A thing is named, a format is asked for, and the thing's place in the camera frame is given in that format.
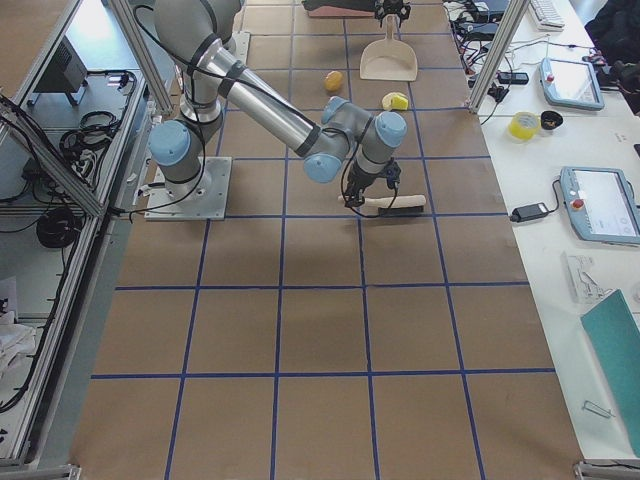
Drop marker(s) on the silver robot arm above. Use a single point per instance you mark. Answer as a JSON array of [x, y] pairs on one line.
[[195, 34]]

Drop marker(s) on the blue teach pendant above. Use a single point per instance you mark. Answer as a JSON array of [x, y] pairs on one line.
[[600, 205], [571, 84]]

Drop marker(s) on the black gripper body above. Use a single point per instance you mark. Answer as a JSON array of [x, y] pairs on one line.
[[358, 179], [391, 7]]

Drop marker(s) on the yellow tape roll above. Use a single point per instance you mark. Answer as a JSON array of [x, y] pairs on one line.
[[524, 125]]

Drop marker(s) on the white crumpled cloth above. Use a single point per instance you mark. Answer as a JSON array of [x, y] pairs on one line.
[[17, 340]]

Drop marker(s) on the yellow green sponge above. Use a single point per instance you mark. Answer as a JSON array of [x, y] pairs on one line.
[[399, 102]]

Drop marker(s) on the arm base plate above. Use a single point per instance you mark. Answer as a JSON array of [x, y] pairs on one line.
[[195, 200], [236, 47]]

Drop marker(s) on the blue teach pendant near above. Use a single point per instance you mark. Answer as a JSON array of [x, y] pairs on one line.
[[600, 205]]

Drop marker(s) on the teal folder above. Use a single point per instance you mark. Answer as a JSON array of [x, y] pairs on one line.
[[614, 336]]

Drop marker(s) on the blue teach pendant far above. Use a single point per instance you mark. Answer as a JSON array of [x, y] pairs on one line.
[[571, 84]]

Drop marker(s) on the beige ring-shaped foam piece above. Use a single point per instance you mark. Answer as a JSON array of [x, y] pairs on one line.
[[385, 102]]

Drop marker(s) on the white keyboard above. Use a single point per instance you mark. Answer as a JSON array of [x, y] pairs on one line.
[[545, 16]]

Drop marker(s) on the black power brick with cable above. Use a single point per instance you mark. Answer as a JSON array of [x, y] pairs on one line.
[[529, 212]]

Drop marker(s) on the aluminium frame post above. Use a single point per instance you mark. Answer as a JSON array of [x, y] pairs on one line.
[[504, 35]]

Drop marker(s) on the beige hand brush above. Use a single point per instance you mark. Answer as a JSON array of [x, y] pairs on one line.
[[395, 206]]

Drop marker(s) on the beige plastic dustpan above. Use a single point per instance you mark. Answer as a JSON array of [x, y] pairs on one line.
[[389, 59]]

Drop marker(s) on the yellow paper ball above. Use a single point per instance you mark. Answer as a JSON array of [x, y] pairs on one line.
[[333, 81]]

